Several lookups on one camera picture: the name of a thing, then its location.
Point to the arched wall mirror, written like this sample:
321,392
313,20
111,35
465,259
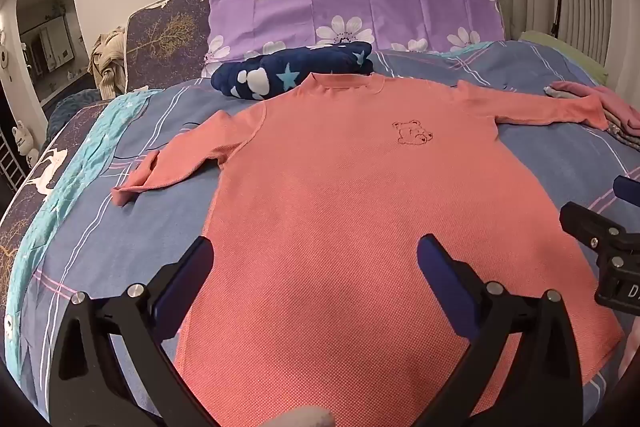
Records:
50,32

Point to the green cloth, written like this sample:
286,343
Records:
560,49

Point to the pink long-sleeve shirt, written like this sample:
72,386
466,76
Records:
325,187

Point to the white ladder rack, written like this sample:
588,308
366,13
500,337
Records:
7,167

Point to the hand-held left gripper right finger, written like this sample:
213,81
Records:
445,287

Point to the stack of folded clothes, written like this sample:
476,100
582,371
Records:
625,134

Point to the beige knitted garment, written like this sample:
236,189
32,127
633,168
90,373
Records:
107,67

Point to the blue plaid bedsheet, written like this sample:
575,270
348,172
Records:
550,157

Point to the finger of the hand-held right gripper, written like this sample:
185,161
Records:
629,192
587,224

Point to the dark tree-print bed cover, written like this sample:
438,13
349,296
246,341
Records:
165,37

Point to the purple floral duvet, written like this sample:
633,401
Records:
360,2

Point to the teal quilted cover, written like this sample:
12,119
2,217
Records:
90,142

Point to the white rabbit figurine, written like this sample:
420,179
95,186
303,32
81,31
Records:
24,139

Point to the navy star-print blanket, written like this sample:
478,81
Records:
320,62

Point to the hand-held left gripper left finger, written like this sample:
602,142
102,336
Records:
185,292

